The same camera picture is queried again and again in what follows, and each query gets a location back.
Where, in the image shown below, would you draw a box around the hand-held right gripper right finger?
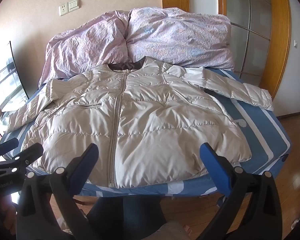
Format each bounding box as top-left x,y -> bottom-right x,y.
199,142 -> 283,240

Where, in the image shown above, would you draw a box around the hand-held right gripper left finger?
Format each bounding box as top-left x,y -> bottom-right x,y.
16,143 -> 100,240

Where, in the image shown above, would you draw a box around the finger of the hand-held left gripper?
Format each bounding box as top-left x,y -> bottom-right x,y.
0,143 -> 44,174
0,137 -> 20,157

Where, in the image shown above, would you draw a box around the white puffer jacket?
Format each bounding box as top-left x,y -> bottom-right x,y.
5,56 -> 275,189

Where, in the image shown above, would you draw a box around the person's left hand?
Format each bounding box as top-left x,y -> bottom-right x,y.
0,197 -> 18,222

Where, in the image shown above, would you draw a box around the blue striped bed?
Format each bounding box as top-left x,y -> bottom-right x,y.
0,67 -> 293,205

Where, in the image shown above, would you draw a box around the dark reflective screen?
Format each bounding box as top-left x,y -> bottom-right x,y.
0,40 -> 30,113

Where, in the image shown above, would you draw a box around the person's dark trouser legs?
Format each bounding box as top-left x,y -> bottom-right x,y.
86,196 -> 167,240

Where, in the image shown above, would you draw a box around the pink floral duvet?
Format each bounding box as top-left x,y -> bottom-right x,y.
39,7 -> 235,87

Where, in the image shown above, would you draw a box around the glass panel wooden door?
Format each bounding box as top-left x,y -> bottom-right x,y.
216,0 -> 292,100

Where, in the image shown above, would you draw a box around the frosted glass sliding door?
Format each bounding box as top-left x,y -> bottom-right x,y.
225,0 -> 278,88

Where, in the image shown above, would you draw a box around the white light switch panel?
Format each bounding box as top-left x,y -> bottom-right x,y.
68,0 -> 81,12

